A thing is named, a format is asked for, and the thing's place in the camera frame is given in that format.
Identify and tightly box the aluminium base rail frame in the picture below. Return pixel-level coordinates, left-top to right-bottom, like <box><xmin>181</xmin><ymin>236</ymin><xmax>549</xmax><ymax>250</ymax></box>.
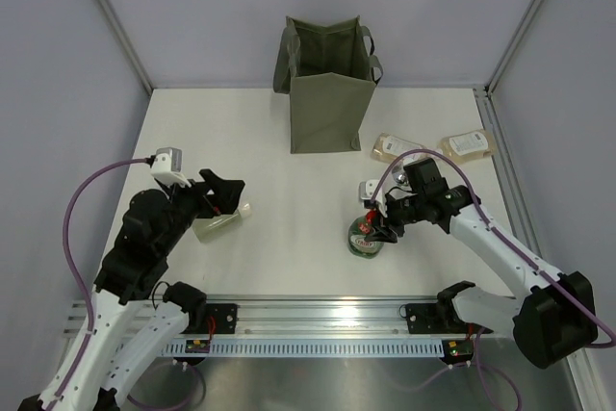
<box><xmin>61</xmin><ymin>297</ymin><xmax>497</xmax><ymax>343</ymax></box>

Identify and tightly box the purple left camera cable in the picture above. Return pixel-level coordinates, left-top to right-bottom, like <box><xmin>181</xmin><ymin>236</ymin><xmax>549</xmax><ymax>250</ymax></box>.
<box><xmin>47</xmin><ymin>155</ymin><xmax>158</xmax><ymax>411</ymax></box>

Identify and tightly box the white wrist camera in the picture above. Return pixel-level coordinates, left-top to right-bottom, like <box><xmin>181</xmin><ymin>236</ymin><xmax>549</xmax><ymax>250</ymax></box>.
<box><xmin>358</xmin><ymin>179</ymin><xmax>388</xmax><ymax>217</ymax></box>
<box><xmin>146</xmin><ymin>146</ymin><xmax>191</xmax><ymax>188</ymax></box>

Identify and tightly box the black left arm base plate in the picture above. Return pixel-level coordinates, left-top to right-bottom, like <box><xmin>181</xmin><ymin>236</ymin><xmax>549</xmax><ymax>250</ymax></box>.
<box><xmin>200</xmin><ymin>303</ymin><xmax>238</xmax><ymax>335</ymax></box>

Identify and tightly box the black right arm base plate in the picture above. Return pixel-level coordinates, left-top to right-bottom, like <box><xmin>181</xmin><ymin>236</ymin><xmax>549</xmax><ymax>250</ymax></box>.
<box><xmin>403</xmin><ymin>303</ymin><xmax>441</xmax><ymax>334</ymax></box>

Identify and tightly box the white slotted cable duct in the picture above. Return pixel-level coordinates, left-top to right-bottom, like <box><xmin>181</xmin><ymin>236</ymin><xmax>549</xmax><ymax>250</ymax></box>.
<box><xmin>159</xmin><ymin>338</ymin><xmax>445</xmax><ymax>358</ymax></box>

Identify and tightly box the clear bottle white cap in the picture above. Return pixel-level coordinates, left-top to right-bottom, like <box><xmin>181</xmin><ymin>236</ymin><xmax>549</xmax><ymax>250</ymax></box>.
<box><xmin>391</xmin><ymin>163</ymin><xmax>409</xmax><ymax>188</ymax></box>

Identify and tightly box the green Fairy dish soap bottle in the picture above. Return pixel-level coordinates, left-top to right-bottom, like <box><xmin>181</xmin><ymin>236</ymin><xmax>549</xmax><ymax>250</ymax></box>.
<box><xmin>347</xmin><ymin>211</ymin><xmax>384</xmax><ymax>259</ymax></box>

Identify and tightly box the amber refill pouch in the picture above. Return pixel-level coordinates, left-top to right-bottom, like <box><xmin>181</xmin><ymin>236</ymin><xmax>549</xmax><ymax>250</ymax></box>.
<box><xmin>371</xmin><ymin>133</ymin><xmax>424</xmax><ymax>163</ymax></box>
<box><xmin>437</xmin><ymin>129</ymin><xmax>497</xmax><ymax>165</ymax></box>

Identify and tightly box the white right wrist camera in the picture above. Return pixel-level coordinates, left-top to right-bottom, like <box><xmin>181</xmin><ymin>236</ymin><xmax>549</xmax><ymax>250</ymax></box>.
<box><xmin>358</xmin><ymin>179</ymin><xmax>388</xmax><ymax>217</ymax></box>

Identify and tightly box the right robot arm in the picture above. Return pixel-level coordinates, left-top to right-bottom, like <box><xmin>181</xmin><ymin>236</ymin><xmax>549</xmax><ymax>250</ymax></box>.
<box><xmin>358</xmin><ymin>158</ymin><xmax>599</xmax><ymax>369</ymax></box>

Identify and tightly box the green canvas bag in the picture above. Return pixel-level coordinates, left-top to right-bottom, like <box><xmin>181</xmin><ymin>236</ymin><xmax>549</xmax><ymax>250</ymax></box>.
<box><xmin>272</xmin><ymin>16</ymin><xmax>384</xmax><ymax>154</ymax></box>

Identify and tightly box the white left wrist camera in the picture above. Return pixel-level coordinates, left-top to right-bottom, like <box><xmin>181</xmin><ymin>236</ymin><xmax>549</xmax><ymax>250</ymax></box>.
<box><xmin>146</xmin><ymin>146</ymin><xmax>191</xmax><ymax>188</ymax></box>

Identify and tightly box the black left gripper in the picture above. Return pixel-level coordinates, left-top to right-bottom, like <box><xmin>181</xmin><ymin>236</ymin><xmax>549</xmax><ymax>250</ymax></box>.
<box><xmin>156</xmin><ymin>168</ymin><xmax>244</xmax><ymax>256</ymax></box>

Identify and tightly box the pale green bottle white cap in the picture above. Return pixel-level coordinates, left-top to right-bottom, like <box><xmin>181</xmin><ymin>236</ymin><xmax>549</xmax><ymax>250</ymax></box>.
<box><xmin>192</xmin><ymin>202</ymin><xmax>252</xmax><ymax>244</ymax></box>

